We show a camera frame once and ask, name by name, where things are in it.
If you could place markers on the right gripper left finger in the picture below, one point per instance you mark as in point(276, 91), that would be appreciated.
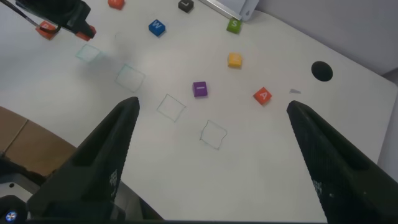
point(93, 168)

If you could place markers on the green letter S block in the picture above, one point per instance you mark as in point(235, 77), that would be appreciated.
point(234, 25)

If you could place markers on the purple letter I block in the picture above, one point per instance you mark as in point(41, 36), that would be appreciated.
point(200, 89)

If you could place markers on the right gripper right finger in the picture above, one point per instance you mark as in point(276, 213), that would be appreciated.
point(342, 180)

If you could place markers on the blue letter W block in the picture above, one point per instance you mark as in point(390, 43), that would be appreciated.
point(157, 27)

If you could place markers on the orange letter R block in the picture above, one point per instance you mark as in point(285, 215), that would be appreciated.
point(116, 3)

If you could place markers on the orange letter B block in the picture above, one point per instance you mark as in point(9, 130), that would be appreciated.
point(43, 31)

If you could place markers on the yellow letter block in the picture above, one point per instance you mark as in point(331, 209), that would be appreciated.
point(234, 60)

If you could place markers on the orange letter A block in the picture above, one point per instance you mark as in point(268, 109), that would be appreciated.
point(85, 35)
point(262, 96)

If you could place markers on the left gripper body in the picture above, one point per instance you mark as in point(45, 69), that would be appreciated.
point(62, 12)

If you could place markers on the white BAAI sign board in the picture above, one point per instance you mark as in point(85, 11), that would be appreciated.
point(236, 6)

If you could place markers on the black letter L block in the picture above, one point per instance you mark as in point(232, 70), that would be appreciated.
point(186, 5)

